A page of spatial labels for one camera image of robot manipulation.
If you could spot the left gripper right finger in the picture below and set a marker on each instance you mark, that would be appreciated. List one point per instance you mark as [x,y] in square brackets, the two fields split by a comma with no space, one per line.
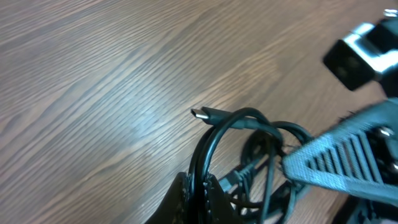
[217,208]

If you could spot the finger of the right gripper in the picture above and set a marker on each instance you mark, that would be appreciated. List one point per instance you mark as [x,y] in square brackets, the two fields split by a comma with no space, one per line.
[358,156]

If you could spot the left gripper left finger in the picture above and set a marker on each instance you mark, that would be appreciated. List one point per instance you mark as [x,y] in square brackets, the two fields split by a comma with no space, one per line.
[173,207]

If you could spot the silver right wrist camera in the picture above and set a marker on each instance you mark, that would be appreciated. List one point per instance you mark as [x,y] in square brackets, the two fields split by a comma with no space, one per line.
[368,53]

